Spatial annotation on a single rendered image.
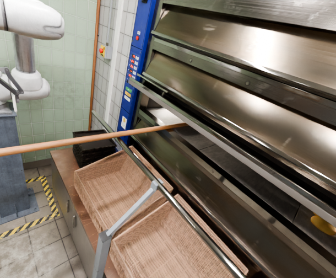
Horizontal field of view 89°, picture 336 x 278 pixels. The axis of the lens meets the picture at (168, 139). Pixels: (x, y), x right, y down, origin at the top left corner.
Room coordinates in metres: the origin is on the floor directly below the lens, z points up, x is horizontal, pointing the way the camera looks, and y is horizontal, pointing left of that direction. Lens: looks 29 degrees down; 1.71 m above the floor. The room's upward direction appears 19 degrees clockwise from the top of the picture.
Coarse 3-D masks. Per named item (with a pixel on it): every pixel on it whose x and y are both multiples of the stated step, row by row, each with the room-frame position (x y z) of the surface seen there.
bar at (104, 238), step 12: (120, 144) 0.76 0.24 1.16; (132, 156) 0.69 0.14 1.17; (144, 168) 0.63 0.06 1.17; (156, 180) 0.57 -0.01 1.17; (168, 192) 0.53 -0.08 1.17; (180, 204) 0.49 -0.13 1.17; (192, 228) 0.41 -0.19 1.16; (108, 240) 0.39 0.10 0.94; (204, 240) 0.38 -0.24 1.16; (96, 252) 0.39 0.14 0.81; (108, 252) 0.40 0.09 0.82; (216, 252) 0.35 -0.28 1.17; (96, 264) 0.38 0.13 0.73; (228, 264) 0.32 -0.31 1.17; (96, 276) 0.37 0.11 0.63; (240, 276) 0.30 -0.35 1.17
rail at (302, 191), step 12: (156, 96) 0.98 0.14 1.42; (180, 108) 0.88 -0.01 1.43; (192, 120) 0.80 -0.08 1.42; (216, 132) 0.71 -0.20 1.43; (228, 144) 0.66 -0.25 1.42; (252, 156) 0.60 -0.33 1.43; (264, 168) 0.56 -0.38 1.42; (288, 180) 0.51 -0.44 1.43; (300, 192) 0.48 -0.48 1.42; (324, 204) 0.45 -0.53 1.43
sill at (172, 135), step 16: (144, 112) 1.25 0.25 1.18; (176, 144) 1.00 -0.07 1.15; (208, 160) 0.88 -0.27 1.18; (224, 176) 0.77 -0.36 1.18; (240, 192) 0.70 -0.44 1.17; (256, 208) 0.64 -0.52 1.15; (272, 208) 0.64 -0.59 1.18; (272, 224) 0.58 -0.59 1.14; (288, 224) 0.58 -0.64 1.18; (304, 240) 0.52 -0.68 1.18; (320, 256) 0.47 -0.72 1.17
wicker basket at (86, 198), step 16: (112, 160) 1.09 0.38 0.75; (128, 160) 1.17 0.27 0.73; (144, 160) 1.10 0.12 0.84; (80, 176) 0.89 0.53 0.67; (96, 176) 0.99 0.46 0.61; (112, 176) 1.07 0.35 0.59; (160, 176) 0.98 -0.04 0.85; (80, 192) 0.79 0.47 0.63; (96, 192) 0.87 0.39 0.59; (112, 192) 0.92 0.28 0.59; (128, 192) 0.97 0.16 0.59; (144, 192) 0.97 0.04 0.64; (96, 208) 0.65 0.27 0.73; (112, 208) 0.78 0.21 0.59; (128, 208) 0.82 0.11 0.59; (144, 208) 0.71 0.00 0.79; (96, 224) 0.62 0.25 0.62; (112, 224) 0.67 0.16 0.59; (128, 224) 0.63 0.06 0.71
